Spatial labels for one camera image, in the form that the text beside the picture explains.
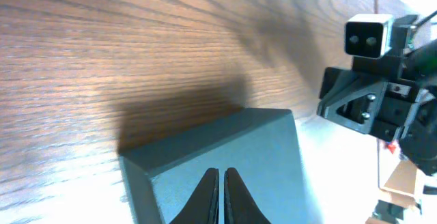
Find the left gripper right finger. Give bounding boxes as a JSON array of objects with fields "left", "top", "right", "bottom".
[{"left": 224, "top": 167, "right": 270, "bottom": 224}]

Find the black gift box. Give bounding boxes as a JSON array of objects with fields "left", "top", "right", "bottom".
[{"left": 120, "top": 108, "right": 319, "bottom": 223}]

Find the right black cable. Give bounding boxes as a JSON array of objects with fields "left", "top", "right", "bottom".
[{"left": 414, "top": 10, "right": 437, "bottom": 29}]

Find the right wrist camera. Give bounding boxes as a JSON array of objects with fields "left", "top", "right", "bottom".
[{"left": 344, "top": 14, "right": 394, "bottom": 59}]

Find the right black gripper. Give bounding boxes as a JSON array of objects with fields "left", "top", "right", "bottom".
[{"left": 317, "top": 14, "right": 436, "bottom": 176}]

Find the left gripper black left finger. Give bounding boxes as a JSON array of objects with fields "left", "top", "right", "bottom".
[{"left": 170, "top": 168, "right": 219, "bottom": 224}]

